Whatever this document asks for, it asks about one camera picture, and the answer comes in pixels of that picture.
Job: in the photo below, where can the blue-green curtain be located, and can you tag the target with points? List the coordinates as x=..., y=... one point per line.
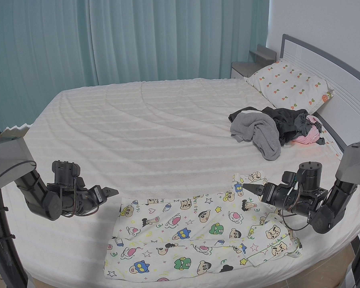
x=138, y=25

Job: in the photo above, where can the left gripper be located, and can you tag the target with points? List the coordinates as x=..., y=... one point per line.
x=98, y=195

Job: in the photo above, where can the grey bedside table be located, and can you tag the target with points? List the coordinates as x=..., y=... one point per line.
x=244, y=69

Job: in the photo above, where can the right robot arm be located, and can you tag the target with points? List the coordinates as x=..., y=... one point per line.
x=333, y=211

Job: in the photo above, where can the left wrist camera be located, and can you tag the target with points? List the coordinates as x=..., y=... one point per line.
x=79, y=183

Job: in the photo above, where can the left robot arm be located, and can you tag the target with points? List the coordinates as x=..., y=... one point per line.
x=39, y=196

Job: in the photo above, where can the pile of clothes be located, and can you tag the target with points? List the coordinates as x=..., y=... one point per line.
x=288, y=120

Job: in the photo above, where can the white printed pillow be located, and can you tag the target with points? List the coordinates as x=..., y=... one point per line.
x=291, y=84

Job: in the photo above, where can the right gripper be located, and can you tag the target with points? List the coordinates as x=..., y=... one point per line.
x=273, y=193

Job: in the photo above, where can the bed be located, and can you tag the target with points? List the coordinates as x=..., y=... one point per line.
x=138, y=130

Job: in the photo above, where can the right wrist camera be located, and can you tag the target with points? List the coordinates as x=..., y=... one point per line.
x=289, y=178

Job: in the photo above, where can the white printed pyjama top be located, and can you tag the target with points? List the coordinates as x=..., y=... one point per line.
x=183, y=235

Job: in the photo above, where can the grey garment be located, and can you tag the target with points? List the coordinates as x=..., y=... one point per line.
x=261, y=130

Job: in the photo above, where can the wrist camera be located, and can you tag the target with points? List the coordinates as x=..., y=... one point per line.
x=289, y=178
x=79, y=183

